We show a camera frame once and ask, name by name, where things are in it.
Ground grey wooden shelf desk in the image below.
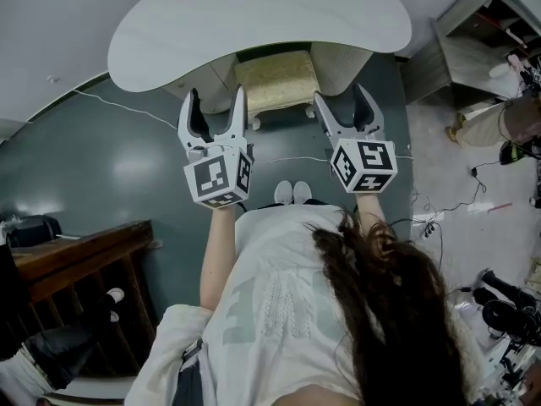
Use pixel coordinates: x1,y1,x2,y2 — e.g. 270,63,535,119
399,0,541,110

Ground cream upholstered stool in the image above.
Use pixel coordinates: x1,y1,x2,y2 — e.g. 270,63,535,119
234,50,325,133

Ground person's right forearm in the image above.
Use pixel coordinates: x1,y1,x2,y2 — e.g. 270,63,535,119
354,191,388,233

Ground black adapter cable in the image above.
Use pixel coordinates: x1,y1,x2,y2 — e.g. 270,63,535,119
470,158,508,195

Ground person's left forearm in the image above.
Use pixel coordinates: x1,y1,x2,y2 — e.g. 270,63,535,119
199,206,238,313

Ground black camera equipment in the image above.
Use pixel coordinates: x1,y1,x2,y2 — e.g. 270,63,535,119
472,268,541,357

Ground person's right white shoe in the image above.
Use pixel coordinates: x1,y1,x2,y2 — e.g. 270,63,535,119
292,179,314,205

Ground person's left white shoe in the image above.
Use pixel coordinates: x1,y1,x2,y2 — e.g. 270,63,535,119
274,179,294,206

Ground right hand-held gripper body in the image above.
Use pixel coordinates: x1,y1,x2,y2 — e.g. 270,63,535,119
325,127,398,195

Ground black case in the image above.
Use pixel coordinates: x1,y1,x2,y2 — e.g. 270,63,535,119
6,214,63,250

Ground white curved vanity desk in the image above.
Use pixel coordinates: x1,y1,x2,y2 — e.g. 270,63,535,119
107,0,413,116

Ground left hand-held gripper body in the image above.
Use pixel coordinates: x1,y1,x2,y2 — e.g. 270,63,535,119
183,136,254,211

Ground white floor cable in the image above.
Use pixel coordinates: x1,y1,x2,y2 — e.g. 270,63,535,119
46,76,413,165

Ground black floor cables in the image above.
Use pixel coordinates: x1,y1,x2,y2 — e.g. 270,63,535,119
410,179,487,270

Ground person's white shoe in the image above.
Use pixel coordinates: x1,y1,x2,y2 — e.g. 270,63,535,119
274,179,294,206
292,179,314,205

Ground white curved bed rail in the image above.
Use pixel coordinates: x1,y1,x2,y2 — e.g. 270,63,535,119
41,376,145,406

